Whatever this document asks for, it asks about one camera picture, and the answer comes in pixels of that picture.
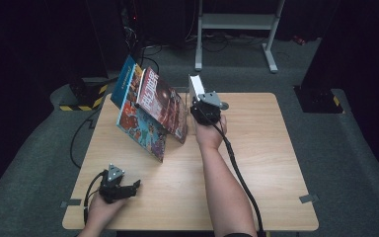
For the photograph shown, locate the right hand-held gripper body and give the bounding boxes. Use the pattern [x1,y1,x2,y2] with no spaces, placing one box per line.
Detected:
[189,91,224,127]

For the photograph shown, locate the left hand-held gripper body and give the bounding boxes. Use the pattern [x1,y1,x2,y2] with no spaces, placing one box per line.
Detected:
[98,163,136,204]

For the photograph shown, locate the white book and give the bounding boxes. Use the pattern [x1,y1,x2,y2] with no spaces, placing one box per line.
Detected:
[188,74,206,104]

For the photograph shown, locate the clear acrylic book rack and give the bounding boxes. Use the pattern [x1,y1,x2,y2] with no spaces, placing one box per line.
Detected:
[174,86,211,137]

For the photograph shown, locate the purple and red magazine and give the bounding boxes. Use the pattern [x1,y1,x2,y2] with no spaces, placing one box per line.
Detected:
[135,65,190,145]

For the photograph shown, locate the light blue picture book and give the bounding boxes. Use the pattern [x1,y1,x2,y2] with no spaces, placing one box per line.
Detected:
[115,63,168,164]

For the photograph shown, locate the dark blue picture book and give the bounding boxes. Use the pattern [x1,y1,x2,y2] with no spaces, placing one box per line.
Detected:
[110,53,137,110]

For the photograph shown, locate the person's right hand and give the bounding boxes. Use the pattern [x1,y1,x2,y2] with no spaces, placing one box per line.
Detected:
[194,115,228,151]

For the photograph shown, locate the person's left hand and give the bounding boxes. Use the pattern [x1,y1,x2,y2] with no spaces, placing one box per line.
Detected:
[86,197,129,230]

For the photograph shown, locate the grey tape piece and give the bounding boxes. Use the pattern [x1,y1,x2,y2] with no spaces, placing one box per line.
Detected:
[60,198,82,209]
[298,194,320,204]

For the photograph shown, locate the white metal stand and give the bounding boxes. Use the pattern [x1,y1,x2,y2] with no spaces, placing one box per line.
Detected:
[194,0,285,74]

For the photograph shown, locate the black stand with striped base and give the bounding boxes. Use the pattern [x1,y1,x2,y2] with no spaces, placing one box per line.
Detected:
[294,85,344,115]
[58,76,109,113]

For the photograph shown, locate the dark equipment rack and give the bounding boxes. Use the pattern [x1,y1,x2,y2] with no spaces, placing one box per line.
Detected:
[117,0,146,72]

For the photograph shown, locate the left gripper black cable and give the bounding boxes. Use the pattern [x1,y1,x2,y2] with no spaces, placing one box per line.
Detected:
[82,171,108,226]

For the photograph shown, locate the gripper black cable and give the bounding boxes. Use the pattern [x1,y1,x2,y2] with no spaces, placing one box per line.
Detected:
[196,105,265,237]
[82,171,108,226]

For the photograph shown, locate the black floor cable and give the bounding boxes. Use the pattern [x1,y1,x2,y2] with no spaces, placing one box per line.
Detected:
[69,108,102,170]
[139,45,162,75]

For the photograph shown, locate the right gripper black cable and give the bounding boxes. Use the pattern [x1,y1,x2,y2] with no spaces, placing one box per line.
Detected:
[196,105,265,237]

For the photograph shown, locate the bundle of black cables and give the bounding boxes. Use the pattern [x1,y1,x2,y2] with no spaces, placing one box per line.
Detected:
[203,31,267,53]

